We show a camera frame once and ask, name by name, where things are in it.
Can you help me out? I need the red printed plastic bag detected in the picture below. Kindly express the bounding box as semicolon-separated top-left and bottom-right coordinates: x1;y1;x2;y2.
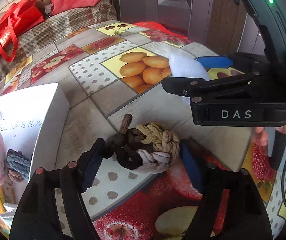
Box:
134;21;191;48

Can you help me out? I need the plaid cloth covered bench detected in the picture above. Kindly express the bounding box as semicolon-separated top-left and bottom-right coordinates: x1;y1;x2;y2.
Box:
0;0;117;79

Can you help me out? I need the fruit pattern tablecloth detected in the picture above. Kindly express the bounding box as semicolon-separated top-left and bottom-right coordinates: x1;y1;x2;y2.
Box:
0;20;286;239

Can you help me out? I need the white foam block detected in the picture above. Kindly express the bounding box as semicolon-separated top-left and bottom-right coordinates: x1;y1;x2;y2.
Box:
168;54;211;81

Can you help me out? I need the dark wooden door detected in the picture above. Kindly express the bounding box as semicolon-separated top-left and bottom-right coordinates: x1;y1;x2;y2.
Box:
103;0;286;63

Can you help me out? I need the grey blue scrunchie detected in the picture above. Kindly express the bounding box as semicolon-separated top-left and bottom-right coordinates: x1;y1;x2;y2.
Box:
5;149;31;183

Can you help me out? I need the red tote bag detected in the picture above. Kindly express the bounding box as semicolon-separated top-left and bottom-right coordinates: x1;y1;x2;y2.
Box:
0;0;44;62

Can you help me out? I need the white shallow cardboard box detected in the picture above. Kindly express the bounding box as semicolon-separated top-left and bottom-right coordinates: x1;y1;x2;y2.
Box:
0;83;70;204

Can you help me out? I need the braided brown beige rope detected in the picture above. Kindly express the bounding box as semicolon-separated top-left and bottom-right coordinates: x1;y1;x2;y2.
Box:
103;113;181;174

